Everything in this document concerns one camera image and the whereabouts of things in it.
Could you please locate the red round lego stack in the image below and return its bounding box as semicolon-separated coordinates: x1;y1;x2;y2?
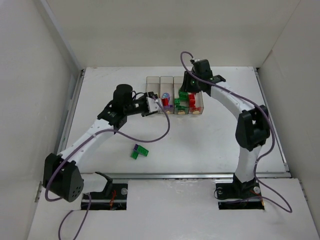
188;93;196;108

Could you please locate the green square lego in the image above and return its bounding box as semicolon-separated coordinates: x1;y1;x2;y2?
174;98;181;106
178;90;189;99

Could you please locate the purple lime lego cluster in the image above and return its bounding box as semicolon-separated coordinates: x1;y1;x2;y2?
161;92;170;100

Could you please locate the green wedge lego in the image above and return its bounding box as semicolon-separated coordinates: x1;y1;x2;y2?
175;105;189;112

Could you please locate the green purple lego plate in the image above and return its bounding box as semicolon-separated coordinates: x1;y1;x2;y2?
130;144;149;160

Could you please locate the red green lego stack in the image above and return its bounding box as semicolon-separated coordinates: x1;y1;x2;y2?
161;98;170;107

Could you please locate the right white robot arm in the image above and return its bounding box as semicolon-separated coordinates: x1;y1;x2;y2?
182;58;270;200

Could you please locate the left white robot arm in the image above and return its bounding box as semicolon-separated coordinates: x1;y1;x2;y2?
43;84;159;203

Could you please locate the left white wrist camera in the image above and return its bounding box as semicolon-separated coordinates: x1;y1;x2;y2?
146;97;160;115

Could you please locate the aluminium rail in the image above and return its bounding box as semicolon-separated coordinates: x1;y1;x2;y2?
82;170;292;180

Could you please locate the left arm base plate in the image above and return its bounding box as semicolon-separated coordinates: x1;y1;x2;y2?
80;182;128;211

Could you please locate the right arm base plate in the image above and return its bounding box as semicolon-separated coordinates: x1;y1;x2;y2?
214;182;265;210

